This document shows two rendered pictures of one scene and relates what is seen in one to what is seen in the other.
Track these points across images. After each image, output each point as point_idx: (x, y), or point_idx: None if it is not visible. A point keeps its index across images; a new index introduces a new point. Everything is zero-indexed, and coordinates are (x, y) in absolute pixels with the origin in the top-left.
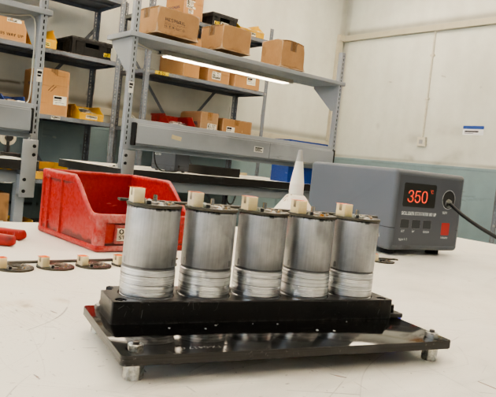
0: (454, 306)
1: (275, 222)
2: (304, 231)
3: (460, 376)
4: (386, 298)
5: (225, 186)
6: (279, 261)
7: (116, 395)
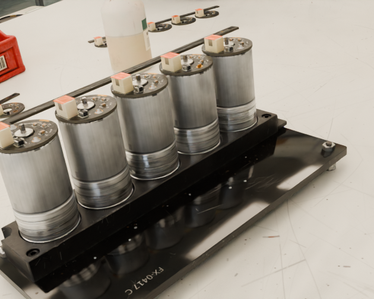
0: (304, 66)
1: (159, 98)
2: (186, 90)
3: (367, 184)
4: (272, 115)
5: None
6: (171, 132)
7: None
